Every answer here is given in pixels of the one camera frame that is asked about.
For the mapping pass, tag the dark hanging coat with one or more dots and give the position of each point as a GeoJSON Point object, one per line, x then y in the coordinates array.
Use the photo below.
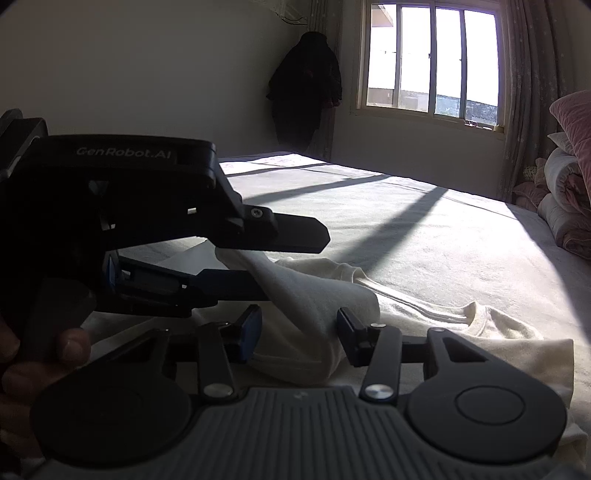
{"type": "Point", "coordinates": [302, 92]}

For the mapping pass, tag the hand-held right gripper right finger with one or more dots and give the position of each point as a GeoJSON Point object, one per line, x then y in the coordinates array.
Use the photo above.
{"type": "Point", "coordinates": [346, 334]}

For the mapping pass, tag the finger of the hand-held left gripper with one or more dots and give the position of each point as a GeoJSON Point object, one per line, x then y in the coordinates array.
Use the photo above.
{"type": "Point", "coordinates": [291, 233]}
{"type": "Point", "coordinates": [184, 288]}

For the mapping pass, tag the grey patterned curtain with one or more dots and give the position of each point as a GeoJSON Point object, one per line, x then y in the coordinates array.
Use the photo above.
{"type": "Point", "coordinates": [535, 92]}

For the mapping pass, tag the folded white pink quilt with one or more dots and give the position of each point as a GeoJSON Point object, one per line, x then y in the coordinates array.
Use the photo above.
{"type": "Point", "coordinates": [568, 203]}

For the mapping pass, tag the small pink cushion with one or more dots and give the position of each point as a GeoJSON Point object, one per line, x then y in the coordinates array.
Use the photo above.
{"type": "Point", "coordinates": [528, 191]}

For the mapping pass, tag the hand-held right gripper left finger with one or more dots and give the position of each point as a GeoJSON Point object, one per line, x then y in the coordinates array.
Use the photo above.
{"type": "Point", "coordinates": [251, 333]}

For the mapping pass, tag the grey bed blanket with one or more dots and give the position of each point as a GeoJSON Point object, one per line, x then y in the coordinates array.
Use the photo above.
{"type": "Point", "coordinates": [438, 230]}

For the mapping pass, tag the window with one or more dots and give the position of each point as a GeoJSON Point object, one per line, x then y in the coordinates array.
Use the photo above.
{"type": "Point", "coordinates": [415, 60]}

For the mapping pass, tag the white shirt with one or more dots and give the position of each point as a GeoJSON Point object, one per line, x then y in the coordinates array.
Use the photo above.
{"type": "Point", "coordinates": [300, 300]}

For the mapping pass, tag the person's left hand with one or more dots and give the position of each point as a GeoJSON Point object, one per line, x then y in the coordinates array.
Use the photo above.
{"type": "Point", "coordinates": [71, 345]}

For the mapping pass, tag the large pink pillow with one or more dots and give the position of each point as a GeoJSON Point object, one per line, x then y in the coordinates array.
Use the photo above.
{"type": "Point", "coordinates": [575, 120]}

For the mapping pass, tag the white pillow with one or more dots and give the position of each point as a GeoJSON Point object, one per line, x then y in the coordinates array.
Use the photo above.
{"type": "Point", "coordinates": [559, 141]}

